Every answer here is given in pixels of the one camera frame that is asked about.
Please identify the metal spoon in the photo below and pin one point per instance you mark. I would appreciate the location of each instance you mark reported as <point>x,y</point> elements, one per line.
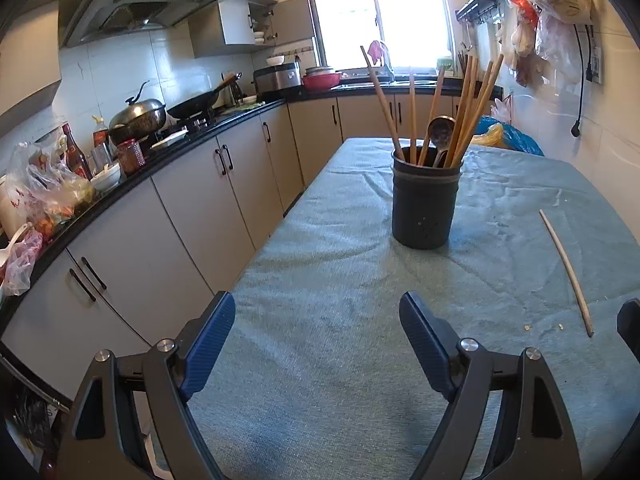
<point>442,132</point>

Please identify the brown hanging bag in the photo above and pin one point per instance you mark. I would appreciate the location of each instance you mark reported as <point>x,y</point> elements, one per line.
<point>527,70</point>

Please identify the steel faucet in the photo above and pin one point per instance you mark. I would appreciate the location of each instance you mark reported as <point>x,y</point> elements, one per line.
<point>389,65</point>

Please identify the kitchen window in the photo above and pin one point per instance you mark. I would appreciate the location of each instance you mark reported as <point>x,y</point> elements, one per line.
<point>400,15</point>

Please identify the red basin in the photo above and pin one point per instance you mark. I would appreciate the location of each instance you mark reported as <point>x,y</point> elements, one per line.
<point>320,82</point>

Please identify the white plate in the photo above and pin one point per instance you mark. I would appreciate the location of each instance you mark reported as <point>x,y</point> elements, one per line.
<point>170,141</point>

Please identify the open wall cabinet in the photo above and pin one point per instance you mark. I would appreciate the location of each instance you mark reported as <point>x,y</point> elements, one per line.
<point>220,25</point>

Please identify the pink clear plastic bag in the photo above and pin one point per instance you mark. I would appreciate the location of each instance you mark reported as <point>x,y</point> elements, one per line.
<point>20,267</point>

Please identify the cream lower cabinets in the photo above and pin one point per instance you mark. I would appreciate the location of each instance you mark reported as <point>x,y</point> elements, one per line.
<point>200,195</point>

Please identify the dark chopsticks bundle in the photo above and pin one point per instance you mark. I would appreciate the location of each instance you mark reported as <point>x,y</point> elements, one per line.
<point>461,62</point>

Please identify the plastic bags with food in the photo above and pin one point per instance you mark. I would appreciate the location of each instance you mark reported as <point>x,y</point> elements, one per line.
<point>55,190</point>

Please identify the yellow plastic bag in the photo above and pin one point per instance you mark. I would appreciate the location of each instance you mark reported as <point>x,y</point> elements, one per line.
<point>490,135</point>

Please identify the red hanging bag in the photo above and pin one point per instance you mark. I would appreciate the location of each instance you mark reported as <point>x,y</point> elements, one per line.
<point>524,9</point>

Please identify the black power adapter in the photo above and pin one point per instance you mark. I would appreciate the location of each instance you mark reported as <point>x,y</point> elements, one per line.
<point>595,67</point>

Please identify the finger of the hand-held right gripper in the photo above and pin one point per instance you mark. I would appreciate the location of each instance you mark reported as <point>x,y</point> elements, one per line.
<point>631,320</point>

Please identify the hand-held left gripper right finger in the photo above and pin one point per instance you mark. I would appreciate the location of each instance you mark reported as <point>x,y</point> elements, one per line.
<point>422,345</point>

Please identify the dark grey utensil holder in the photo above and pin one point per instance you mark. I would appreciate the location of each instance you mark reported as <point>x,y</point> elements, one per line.
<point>425,205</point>

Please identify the pink red cloth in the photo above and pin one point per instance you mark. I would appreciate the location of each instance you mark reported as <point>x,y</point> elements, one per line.
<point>376,51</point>

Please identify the black wall rack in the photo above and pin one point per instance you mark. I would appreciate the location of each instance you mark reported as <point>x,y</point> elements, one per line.
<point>480,2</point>

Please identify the steel pot with lid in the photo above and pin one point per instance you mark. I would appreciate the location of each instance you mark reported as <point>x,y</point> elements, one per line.
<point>137,117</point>

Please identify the small white bowl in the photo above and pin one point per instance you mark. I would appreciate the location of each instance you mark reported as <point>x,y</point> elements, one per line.
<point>106,177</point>

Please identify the silver kitchen appliance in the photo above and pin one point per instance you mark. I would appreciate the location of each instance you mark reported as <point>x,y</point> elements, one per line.
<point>277,80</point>

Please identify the clear hanging plastic bag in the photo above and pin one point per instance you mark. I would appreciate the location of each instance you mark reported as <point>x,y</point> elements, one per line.
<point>557,45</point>

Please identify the bunch of wooden chopsticks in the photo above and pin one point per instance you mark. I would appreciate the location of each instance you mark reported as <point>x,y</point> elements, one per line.
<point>462,122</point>

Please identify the grey range hood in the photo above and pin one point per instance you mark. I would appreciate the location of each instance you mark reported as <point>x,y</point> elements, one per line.
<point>140,5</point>

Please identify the white hanging bag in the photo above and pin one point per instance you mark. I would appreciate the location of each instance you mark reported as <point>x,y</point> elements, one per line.
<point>522,39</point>

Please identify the dark sauce bottle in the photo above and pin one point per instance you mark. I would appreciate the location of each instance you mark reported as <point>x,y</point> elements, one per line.
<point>77,160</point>

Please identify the black kitchen countertop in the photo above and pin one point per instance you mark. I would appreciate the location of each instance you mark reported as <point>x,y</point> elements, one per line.
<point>155,156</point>

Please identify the blue plastic bag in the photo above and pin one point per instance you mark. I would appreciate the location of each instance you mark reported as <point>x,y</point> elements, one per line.
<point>520,140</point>

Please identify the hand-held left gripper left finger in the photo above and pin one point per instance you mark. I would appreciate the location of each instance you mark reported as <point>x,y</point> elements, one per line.
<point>212,345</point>

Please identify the slim wooden chopstick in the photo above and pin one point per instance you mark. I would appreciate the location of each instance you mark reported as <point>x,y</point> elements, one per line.
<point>567,265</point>

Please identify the green label container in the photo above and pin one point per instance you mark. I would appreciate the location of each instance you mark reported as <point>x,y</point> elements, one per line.
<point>445,65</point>

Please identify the black wok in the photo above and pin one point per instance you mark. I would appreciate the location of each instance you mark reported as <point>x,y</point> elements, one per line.
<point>192,105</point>

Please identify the oil bottle yellow cap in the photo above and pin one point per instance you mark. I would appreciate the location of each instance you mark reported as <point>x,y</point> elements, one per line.
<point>102,145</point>

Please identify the gas stove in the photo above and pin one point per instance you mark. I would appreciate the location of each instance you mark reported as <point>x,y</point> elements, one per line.
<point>197,122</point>

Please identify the red jar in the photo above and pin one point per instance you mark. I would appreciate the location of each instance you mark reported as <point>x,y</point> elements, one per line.
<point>131,157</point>

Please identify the white plastic bag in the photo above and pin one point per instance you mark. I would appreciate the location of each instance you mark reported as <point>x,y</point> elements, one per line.
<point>502,110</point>

